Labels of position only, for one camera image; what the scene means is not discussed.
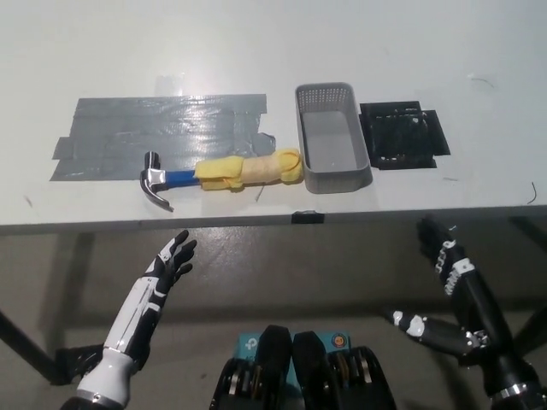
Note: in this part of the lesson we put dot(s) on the black and white right hand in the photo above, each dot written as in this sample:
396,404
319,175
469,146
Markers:
483,307

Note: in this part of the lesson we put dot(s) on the white and black left hand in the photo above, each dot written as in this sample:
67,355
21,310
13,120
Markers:
137,309

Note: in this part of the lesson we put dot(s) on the blue hammer with yellow cloth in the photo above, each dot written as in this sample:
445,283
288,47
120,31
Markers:
179,176

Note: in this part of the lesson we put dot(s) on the black robot body teal tops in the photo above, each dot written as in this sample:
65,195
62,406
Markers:
278,363

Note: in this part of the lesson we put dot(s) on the gray perforated plastic container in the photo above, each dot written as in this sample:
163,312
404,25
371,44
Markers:
333,136

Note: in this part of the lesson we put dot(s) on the thin dark thread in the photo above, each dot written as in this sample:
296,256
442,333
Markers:
259,195

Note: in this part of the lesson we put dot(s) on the black tape square patch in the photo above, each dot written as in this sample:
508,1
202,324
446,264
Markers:
401,136

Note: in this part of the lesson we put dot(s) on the gray duct tape patch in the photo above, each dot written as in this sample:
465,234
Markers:
128,128

